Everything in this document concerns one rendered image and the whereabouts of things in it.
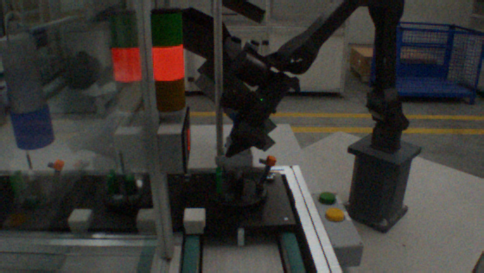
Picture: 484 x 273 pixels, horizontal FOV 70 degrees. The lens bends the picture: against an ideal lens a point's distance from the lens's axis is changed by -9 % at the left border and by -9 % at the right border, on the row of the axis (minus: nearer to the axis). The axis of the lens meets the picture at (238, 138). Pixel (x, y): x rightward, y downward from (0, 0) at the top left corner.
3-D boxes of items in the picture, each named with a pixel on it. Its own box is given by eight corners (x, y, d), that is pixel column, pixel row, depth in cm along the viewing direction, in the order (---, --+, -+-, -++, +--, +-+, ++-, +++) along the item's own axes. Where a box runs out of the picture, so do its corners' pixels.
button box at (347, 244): (334, 212, 96) (336, 191, 94) (359, 267, 77) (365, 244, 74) (308, 212, 96) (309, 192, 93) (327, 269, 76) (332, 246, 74)
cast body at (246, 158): (251, 158, 89) (251, 130, 86) (252, 167, 85) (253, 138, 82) (215, 159, 88) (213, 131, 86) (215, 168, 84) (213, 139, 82)
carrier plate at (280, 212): (279, 177, 103) (280, 170, 102) (296, 231, 81) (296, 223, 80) (190, 180, 101) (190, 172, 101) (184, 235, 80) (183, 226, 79)
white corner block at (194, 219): (206, 222, 84) (205, 206, 82) (205, 235, 80) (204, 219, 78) (185, 222, 84) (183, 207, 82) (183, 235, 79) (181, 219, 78)
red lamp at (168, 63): (185, 72, 61) (184, 42, 59) (182, 79, 57) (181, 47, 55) (155, 73, 61) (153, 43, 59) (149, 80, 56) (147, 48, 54)
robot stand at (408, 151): (408, 211, 102) (422, 147, 94) (385, 234, 93) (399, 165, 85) (363, 192, 112) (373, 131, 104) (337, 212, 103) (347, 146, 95)
